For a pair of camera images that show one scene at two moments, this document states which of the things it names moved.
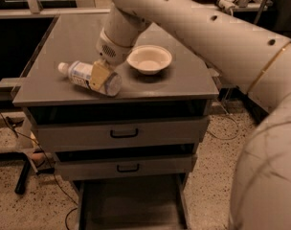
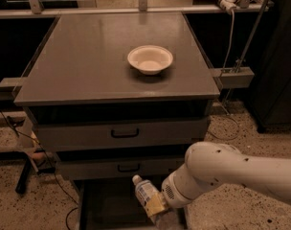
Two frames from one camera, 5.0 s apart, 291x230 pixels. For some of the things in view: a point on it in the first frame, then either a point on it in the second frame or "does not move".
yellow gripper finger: (100, 74) → (155, 205)
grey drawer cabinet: (125, 132) does not move
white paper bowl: (149, 59) does not move
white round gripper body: (113, 53) → (172, 189)
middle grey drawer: (124, 168) does not move
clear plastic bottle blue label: (80, 73) → (144, 189)
